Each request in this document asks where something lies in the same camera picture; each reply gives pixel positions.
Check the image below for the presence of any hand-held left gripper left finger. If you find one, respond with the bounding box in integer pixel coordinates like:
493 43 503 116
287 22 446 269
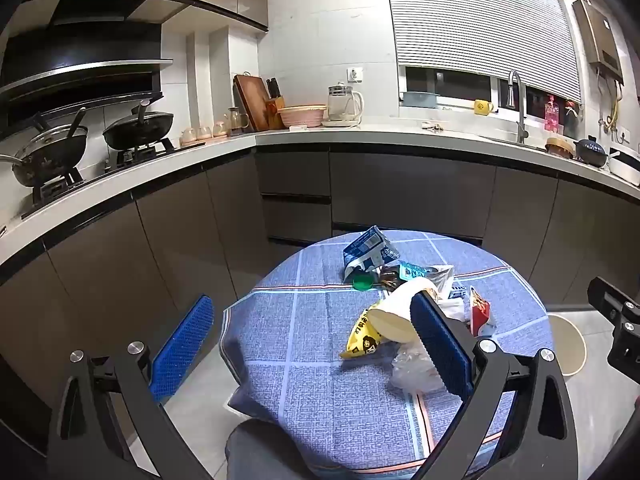
47 294 216 480

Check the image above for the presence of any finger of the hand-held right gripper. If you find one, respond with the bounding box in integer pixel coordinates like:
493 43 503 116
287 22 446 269
607 319 640 378
587 276 640 322

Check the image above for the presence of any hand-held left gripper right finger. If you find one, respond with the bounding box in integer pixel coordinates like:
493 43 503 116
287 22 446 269
409 290 581 480

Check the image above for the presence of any clear plastic bag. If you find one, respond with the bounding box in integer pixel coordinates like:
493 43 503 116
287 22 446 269
390 342 451 393

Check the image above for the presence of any white tissue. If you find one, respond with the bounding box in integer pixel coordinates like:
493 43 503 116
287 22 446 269
440 297 473 322

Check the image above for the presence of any beige paper cup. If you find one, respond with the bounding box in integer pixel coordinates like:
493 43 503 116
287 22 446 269
372 280 438 343

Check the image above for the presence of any red snack packet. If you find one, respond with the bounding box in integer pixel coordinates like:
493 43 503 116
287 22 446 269
467 285 494 337

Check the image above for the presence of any beige round trash bin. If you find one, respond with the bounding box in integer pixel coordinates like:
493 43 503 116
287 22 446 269
546 312 588 376

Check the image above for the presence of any silver foil wrapper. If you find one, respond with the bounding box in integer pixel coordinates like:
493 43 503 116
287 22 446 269
429 265 456 301

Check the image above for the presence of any yellow snack packet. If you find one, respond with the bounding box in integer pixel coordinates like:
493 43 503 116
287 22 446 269
340 305 388 361

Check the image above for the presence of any teal patterned packet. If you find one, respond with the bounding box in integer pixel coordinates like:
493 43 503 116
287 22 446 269
397 261 431 281

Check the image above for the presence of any brown foil wrapper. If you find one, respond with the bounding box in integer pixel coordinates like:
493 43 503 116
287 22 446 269
375 265 401 291

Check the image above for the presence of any blue white milk carton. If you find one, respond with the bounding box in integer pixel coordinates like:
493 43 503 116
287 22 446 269
342 226 401 283

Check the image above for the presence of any blue plaid tablecloth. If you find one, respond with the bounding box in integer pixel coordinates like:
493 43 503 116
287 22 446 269
219 230 556 476

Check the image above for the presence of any white pot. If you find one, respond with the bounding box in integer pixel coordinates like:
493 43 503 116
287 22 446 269
606 147 640 186

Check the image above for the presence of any person's left leg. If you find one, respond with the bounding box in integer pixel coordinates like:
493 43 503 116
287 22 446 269
225 419 326 480

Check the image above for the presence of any dark blue pot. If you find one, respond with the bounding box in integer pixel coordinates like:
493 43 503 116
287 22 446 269
574 137 610 168

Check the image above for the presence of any bamboo steamer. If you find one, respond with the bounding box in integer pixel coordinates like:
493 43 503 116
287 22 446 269
545 136 576 158

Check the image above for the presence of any kitchen counter with dark cabinets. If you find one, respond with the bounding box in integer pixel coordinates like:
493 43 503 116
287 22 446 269
0 125 640 461

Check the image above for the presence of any kitchen sink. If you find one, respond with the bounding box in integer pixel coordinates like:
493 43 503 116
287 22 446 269
480 132 546 148

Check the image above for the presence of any black gas stove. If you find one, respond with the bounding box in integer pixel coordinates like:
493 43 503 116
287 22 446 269
22 142 178 206

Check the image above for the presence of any steel kitchen faucet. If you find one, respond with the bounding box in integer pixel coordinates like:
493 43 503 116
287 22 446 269
507 70 530 143

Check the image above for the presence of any black wok with dark lid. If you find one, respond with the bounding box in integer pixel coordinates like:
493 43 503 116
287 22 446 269
102 100 175 151

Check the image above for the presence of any glass pitcher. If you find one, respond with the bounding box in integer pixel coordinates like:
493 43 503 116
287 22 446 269
227 106 250 137

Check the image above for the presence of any black wok with glass lid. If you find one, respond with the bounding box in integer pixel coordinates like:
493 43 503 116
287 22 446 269
0 107 90 187

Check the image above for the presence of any wooden knife block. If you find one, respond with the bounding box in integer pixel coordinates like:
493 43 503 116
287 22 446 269
265 77 286 131

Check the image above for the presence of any wooden cutting board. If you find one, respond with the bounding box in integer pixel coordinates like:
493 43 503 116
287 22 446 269
233 74 273 132

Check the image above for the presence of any pink basket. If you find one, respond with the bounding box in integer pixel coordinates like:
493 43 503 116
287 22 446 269
276 104 328 128

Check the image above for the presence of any glass electric kettle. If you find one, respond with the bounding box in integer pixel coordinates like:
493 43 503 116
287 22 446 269
322 82 365 127

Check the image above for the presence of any metallic water heater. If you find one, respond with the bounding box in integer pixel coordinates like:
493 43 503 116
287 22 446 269
572 0 626 86

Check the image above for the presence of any kitchen window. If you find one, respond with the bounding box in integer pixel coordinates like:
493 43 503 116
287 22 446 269
400 65 583 128

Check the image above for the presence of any white window blind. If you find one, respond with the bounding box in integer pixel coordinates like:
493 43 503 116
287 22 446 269
382 0 583 106

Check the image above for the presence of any black range hood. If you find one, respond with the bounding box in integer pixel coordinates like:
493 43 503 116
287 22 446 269
0 0 193 128

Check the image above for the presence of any yellow gas hose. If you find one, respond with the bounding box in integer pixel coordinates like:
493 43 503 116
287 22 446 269
600 80 623 133

